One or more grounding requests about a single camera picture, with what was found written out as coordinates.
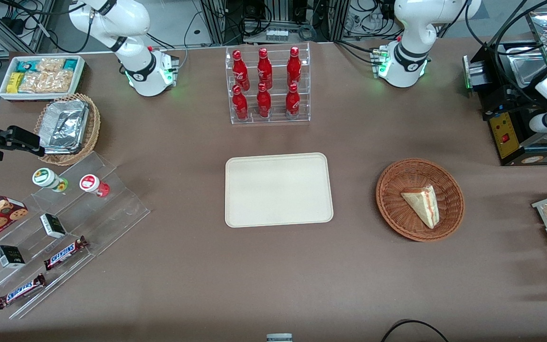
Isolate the triangle sandwich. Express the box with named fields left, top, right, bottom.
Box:
left=400, top=185, right=440, bottom=229

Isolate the light wicker basket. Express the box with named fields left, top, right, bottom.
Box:
left=34, top=93, right=101, bottom=166

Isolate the round brown wicker basket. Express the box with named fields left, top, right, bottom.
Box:
left=376, top=158, right=465, bottom=243

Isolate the beige plastic tray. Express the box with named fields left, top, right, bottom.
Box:
left=225, top=152, right=334, bottom=228

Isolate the black food warmer machine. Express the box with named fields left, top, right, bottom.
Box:
left=462, top=7, right=547, bottom=167

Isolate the green lid yogurt cup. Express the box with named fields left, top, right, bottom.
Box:
left=32, top=168, right=69, bottom=193

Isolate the steel warmer pan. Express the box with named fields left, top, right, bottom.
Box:
left=509, top=45, right=547, bottom=88

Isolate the silver foil container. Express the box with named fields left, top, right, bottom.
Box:
left=39, top=99, right=89, bottom=155

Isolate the yellow snack packet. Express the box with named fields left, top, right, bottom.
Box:
left=7, top=72, right=25, bottom=94

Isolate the clear rice cracker bag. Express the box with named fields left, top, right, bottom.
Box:
left=19, top=71, right=48, bottom=94
left=36, top=58, right=66, bottom=73
left=46, top=69, right=75, bottom=93

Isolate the red lid yogurt cup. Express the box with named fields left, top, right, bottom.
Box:
left=79, top=174, right=110, bottom=198

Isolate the small black carton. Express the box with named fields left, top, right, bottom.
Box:
left=40, top=213, right=67, bottom=239
left=0, top=245, right=26, bottom=269

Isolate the white rectangular snack bin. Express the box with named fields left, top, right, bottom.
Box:
left=0, top=55, right=86, bottom=103

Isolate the clear acrylic step shelf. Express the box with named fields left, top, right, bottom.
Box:
left=0, top=151, right=151, bottom=320

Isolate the brown snickers bar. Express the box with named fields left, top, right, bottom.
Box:
left=0, top=274, right=47, bottom=310
left=43, top=236, right=89, bottom=271

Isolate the red cola bottle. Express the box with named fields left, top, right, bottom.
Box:
left=232, top=85, right=249, bottom=120
left=256, top=83, right=272, bottom=118
left=287, top=46, right=302, bottom=87
left=232, top=49, right=250, bottom=92
left=257, top=47, right=273, bottom=90
left=285, top=83, right=301, bottom=119

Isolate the clear acrylic bottle rack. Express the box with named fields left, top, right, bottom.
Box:
left=225, top=42, right=311, bottom=125

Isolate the black looped cable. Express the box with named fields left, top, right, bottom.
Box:
left=380, top=320, right=451, bottom=342

